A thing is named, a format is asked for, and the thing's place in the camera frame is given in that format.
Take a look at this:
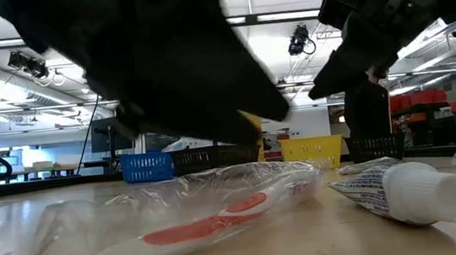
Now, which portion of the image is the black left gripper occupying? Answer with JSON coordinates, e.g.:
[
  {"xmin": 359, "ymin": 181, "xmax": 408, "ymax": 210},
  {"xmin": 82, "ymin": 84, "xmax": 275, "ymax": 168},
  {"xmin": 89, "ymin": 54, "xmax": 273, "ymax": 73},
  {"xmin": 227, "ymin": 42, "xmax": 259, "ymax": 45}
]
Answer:
[{"xmin": 0, "ymin": 0, "xmax": 295, "ymax": 170}]

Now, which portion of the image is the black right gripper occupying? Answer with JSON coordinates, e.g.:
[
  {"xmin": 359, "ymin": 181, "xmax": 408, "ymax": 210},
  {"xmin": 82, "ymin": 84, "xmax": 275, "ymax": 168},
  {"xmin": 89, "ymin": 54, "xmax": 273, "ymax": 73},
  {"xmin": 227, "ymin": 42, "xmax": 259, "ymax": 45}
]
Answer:
[{"xmin": 298, "ymin": 0, "xmax": 454, "ymax": 101}]

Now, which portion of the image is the red toothbrush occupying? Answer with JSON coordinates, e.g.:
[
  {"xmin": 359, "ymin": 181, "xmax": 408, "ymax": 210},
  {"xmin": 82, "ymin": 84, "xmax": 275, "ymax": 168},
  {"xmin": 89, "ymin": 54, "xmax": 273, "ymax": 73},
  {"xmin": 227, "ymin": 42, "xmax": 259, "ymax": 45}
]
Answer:
[{"xmin": 0, "ymin": 154, "xmax": 335, "ymax": 255}]

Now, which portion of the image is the person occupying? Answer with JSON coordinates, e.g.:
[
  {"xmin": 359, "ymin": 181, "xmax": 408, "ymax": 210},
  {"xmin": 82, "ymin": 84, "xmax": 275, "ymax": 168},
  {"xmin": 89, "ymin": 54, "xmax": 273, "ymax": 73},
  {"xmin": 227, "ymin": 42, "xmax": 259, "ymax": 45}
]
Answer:
[{"xmin": 339, "ymin": 64, "xmax": 394, "ymax": 141}]

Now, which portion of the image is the black plastic basket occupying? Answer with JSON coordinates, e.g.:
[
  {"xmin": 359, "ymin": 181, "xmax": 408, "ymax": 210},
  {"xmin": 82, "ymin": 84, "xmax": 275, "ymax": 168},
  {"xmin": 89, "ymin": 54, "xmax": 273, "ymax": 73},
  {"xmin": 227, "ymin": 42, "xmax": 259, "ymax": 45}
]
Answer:
[
  {"xmin": 344, "ymin": 131, "xmax": 408, "ymax": 165},
  {"xmin": 169, "ymin": 140, "xmax": 263, "ymax": 177}
]

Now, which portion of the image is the row of red bins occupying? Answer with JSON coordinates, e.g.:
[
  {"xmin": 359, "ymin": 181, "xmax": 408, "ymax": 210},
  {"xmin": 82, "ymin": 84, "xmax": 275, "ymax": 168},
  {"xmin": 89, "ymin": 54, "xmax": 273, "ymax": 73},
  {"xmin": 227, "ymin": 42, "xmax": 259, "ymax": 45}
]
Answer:
[{"xmin": 388, "ymin": 87, "xmax": 450, "ymax": 114}]

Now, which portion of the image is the blue plastic basket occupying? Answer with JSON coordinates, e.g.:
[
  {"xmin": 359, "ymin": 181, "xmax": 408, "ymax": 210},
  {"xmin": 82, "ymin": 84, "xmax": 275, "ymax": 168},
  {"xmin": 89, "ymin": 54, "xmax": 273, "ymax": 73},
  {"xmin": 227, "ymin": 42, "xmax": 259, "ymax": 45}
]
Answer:
[{"xmin": 119, "ymin": 149, "xmax": 176, "ymax": 186}]

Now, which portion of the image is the yellow plastic basket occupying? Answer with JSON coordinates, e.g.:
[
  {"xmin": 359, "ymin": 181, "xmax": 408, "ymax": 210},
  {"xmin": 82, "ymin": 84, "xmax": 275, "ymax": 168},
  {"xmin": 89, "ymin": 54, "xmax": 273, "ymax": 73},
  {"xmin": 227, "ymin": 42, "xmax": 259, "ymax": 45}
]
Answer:
[{"xmin": 279, "ymin": 133, "xmax": 347, "ymax": 175}]

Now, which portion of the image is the black monitor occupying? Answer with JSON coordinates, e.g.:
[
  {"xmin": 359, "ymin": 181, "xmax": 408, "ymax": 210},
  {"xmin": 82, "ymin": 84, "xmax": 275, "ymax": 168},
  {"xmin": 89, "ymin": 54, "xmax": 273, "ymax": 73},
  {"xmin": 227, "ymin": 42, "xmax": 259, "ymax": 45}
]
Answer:
[{"xmin": 88, "ymin": 115, "xmax": 138, "ymax": 155}]

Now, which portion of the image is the black ceiling camera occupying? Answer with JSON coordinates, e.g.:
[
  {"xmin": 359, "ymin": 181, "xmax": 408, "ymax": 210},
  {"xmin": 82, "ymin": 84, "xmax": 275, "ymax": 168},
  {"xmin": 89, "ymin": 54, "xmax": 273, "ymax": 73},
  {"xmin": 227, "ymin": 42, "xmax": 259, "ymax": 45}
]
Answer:
[
  {"xmin": 6, "ymin": 47, "xmax": 52, "ymax": 83},
  {"xmin": 285, "ymin": 24, "xmax": 313, "ymax": 57}
]

